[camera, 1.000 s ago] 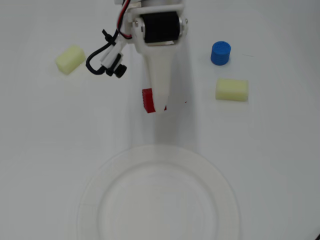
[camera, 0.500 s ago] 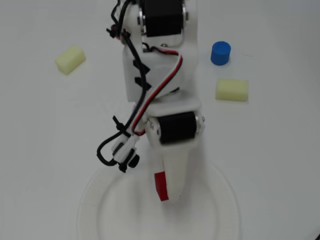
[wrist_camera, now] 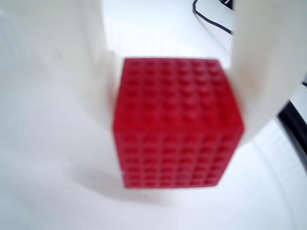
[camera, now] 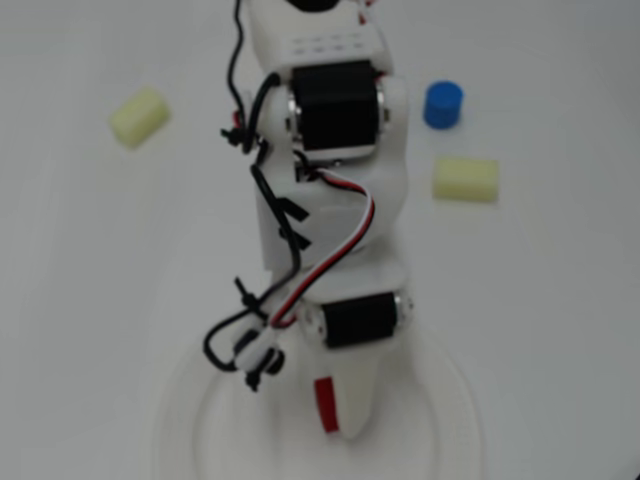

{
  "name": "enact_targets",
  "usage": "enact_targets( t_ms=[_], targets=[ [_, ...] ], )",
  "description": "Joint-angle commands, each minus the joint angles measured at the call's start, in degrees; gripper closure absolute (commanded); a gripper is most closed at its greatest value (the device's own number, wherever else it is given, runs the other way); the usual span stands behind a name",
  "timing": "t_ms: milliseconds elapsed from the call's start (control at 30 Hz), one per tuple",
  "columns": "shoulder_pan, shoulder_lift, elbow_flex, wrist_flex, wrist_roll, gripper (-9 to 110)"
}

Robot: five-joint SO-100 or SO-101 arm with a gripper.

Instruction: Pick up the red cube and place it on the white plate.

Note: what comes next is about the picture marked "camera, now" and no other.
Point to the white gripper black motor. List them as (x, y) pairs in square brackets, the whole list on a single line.
[(356, 320)]

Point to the red cube block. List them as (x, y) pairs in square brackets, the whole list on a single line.
[(327, 405)]

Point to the pale yellow foam block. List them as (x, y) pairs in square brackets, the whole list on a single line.
[(140, 118), (466, 180)]

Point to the white round plate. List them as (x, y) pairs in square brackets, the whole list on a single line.
[(440, 400)]

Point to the blue ribbed cylinder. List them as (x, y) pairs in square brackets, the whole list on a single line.
[(442, 105)]

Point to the small black white camera module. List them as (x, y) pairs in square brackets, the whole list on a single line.
[(257, 350)]

